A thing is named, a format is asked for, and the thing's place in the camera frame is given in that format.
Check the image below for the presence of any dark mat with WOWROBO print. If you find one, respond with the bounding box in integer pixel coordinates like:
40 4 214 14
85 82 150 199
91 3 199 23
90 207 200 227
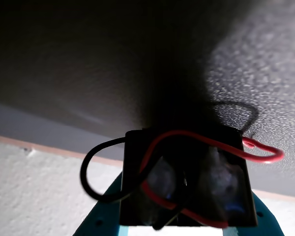
0 0 295 197

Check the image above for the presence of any small black battery pack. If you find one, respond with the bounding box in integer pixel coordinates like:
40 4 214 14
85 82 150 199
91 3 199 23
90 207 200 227
80 129 285 231

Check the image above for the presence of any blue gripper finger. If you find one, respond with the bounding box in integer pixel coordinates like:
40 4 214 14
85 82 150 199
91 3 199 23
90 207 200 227
75 176 129 236
227 191 285 236

